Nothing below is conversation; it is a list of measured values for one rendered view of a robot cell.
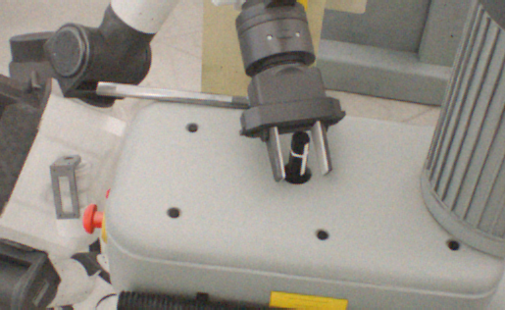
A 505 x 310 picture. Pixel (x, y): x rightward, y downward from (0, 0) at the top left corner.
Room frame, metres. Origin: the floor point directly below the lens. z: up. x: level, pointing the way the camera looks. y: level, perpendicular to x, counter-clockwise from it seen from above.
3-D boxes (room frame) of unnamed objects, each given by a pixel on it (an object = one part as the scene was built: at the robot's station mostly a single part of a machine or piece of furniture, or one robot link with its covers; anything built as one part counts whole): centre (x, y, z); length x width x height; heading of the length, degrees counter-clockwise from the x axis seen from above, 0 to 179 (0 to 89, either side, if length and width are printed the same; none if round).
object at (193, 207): (0.72, -0.07, 1.81); 0.47 x 0.26 x 0.16; 88
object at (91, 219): (0.73, 0.20, 1.76); 0.04 x 0.03 x 0.04; 178
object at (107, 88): (0.83, 0.09, 1.89); 0.24 x 0.04 x 0.01; 89
